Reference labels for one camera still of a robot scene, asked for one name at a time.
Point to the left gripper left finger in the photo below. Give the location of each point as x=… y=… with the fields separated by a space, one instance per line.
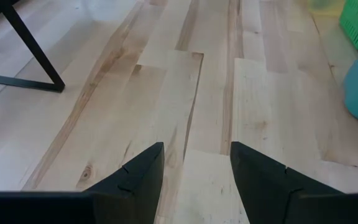
x=104 y=205

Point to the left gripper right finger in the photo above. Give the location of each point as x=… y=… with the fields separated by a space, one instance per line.
x=291 y=205

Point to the yellow plastic bin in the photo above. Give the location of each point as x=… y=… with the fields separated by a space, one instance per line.
x=325 y=5

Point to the wooden shelf riser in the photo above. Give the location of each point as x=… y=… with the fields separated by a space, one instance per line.
x=33 y=46

